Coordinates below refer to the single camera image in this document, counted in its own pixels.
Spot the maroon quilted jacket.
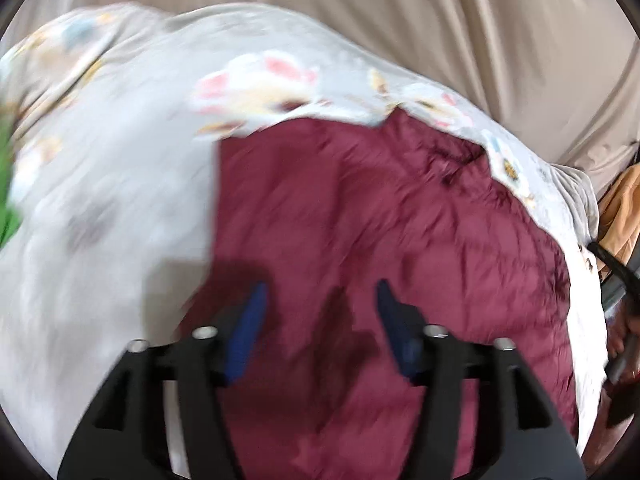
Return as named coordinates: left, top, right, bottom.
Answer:
left=181, top=110, right=578, bottom=479

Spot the person's right hand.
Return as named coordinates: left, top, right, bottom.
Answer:
left=606, top=298, right=640, bottom=358

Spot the orange hanging garment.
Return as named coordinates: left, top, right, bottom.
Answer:
left=598, top=164, right=640, bottom=263

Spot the bright green cloth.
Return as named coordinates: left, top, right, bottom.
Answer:
left=0, top=110, right=22, bottom=248

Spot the white patterned bed sheet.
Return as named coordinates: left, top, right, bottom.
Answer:
left=1, top=3, right=605, bottom=474

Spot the beige fabric curtain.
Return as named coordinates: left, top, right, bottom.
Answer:
left=1, top=0, right=639, bottom=188

